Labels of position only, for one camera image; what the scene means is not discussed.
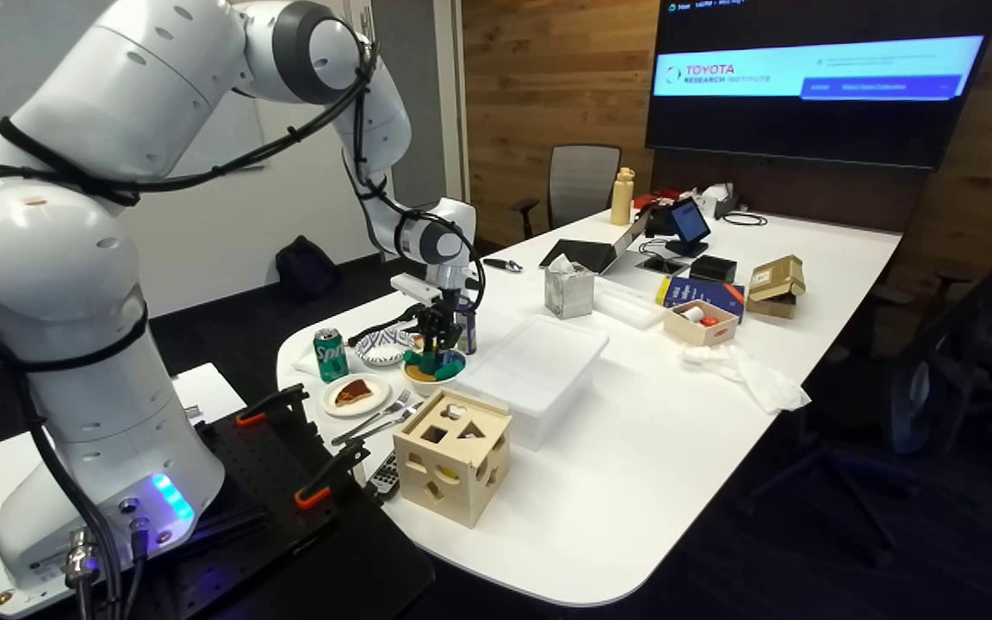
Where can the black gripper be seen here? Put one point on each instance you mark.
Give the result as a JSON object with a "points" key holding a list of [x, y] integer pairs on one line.
{"points": [[442, 315]]}

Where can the green block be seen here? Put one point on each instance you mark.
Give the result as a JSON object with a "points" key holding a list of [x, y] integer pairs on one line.
{"points": [[448, 367]]}

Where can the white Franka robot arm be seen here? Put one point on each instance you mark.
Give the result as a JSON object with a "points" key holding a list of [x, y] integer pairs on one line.
{"points": [[50, 288]]}

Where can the white plate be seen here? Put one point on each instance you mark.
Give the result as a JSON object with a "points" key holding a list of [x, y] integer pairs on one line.
{"points": [[341, 408]]}

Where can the blue patterned bowl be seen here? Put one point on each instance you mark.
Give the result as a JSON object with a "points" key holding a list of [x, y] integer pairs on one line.
{"points": [[380, 353]]}

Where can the silver spoon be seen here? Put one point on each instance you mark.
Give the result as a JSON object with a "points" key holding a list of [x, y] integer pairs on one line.
{"points": [[386, 415]]}

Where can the brown food piece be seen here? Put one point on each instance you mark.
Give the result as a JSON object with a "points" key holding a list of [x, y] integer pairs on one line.
{"points": [[355, 395]]}

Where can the white plastic bin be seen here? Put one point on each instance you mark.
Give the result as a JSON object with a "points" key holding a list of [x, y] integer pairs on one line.
{"points": [[532, 367]]}

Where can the black marker pen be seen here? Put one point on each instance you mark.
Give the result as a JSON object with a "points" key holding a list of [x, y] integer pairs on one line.
{"points": [[500, 266]]}

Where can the green soda can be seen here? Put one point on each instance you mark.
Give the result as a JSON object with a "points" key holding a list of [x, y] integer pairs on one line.
{"points": [[330, 354]]}

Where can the silver fork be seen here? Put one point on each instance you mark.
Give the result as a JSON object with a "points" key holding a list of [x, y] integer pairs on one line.
{"points": [[364, 429]]}

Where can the wooden shape sorter cube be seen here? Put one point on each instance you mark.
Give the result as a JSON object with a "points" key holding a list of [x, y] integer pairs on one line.
{"points": [[448, 454]]}

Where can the grey tissue box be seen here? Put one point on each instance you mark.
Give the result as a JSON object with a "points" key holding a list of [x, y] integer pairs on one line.
{"points": [[566, 289]]}

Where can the black backpack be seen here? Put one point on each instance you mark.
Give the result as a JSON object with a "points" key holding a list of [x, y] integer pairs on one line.
{"points": [[304, 271]]}

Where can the black clamp orange tip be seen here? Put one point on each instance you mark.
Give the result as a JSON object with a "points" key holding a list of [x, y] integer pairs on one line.
{"points": [[267, 411], [324, 484]]}

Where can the grey office chair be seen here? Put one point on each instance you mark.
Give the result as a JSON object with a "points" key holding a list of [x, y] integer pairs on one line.
{"points": [[583, 185]]}

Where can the yellow water bottle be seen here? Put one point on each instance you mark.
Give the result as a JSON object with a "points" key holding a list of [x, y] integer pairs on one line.
{"points": [[622, 196]]}

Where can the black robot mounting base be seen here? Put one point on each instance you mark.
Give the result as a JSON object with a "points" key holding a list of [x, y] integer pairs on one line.
{"points": [[290, 551]]}

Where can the door with narrow window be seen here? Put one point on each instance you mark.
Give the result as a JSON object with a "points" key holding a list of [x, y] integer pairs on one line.
{"points": [[429, 90]]}

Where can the small wooden tray box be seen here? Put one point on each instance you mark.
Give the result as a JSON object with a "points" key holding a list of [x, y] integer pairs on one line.
{"points": [[702, 326]]}

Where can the blue box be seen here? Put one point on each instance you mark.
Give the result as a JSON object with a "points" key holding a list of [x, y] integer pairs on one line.
{"points": [[707, 295]]}

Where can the small black tablet display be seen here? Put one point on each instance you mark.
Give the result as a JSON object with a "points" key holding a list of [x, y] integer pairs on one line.
{"points": [[686, 220]]}

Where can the small black box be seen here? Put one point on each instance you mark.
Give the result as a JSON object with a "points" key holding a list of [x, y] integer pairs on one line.
{"points": [[710, 266]]}

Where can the white plastic bag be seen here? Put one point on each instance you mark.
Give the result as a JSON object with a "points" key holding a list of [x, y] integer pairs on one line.
{"points": [[750, 372]]}

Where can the small white bag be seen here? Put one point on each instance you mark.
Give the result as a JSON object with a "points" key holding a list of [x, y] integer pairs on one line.
{"points": [[717, 196]]}

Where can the open cardboard box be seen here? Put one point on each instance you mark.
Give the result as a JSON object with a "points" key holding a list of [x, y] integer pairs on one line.
{"points": [[775, 282]]}

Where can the dark office chair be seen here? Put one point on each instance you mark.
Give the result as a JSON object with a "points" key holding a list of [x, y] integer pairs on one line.
{"points": [[966, 345]]}

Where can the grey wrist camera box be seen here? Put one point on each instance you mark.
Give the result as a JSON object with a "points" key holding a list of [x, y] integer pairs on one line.
{"points": [[410, 288]]}

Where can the wall television screen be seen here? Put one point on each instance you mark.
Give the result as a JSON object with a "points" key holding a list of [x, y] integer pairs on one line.
{"points": [[818, 103]]}

